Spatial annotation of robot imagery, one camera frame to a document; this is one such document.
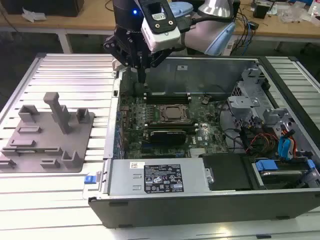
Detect black RAM slot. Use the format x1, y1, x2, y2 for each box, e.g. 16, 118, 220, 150
145, 96, 191, 105
146, 126, 200, 133
144, 121, 197, 128

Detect clear plastic bags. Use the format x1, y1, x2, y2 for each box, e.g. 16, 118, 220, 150
277, 3, 315, 25

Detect red orange yellow wire bundle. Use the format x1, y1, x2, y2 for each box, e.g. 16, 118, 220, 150
244, 133, 279, 154

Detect metal drive cage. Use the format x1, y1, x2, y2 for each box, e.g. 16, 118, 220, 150
226, 66, 271, 131

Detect grey power supply unit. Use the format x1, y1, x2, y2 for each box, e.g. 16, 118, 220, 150
106, 159, 210, 196

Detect silver CPU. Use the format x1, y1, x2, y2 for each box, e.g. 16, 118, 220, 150
165, 107, 185, 120

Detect black open PC case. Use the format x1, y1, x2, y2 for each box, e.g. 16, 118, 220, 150
87, 55, 320, 230

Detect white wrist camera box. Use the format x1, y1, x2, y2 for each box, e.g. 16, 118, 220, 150
140, 0, 181, 53

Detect silver chipset heatsink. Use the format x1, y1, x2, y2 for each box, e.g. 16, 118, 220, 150
191, 147, 209, 158

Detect black plastic air shroud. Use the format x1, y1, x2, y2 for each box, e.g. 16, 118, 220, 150
199, 153, 254, 191

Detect green motherboard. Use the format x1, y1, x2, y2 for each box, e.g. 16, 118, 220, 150
113, 93, 230, 160

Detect blue SATA cable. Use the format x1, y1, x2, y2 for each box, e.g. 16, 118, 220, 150
278, 134, 296, 161

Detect grey plastic parts rack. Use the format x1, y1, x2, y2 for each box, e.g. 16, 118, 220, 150
0, 91, 97, 173

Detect small black device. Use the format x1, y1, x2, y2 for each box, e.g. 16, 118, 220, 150
252, 0, 271, 19

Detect installed green RAM stick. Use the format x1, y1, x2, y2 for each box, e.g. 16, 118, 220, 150
147, 91, 189, 97

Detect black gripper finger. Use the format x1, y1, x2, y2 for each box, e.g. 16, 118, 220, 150
103, 34, 142, 84
141, 48, 173, 84

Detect blue disk carrier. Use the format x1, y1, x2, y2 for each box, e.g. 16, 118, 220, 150
254, 159, 316, 189

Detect white crumpled paper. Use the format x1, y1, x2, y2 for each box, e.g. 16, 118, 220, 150
21, 6, 47, 23

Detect black graphics card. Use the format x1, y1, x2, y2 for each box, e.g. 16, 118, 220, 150
149, 129, 188, 145

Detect metal CPU socket cover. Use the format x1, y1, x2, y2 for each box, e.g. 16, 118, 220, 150
158, 103, 193, 124

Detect grey case corner latch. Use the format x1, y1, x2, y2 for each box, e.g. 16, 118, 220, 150
111, 59, 124, 76

